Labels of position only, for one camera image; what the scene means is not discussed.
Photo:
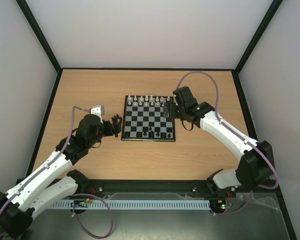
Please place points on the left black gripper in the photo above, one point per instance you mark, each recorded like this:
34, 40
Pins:
111, 131

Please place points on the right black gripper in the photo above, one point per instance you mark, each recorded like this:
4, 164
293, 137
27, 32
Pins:
172, 111

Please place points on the black king chess piece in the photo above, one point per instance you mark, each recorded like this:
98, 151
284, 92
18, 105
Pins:
151, 134

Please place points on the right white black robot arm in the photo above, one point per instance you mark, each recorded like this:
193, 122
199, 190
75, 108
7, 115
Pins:
255, 158

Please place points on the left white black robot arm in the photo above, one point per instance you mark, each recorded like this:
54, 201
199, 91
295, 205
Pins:
54, 179

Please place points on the black and grey chessboard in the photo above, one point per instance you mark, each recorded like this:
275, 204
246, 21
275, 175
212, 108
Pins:
138, 119

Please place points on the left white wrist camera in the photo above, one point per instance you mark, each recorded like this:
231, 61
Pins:
98, 110

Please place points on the black aluminium mounting rail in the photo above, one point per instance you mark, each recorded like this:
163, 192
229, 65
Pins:
192, 188

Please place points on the black enclosure frame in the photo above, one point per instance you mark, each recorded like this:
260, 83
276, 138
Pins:
274, 6

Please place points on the light blue slotted cable duct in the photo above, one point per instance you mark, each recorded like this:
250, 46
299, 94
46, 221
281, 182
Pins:
68, 204

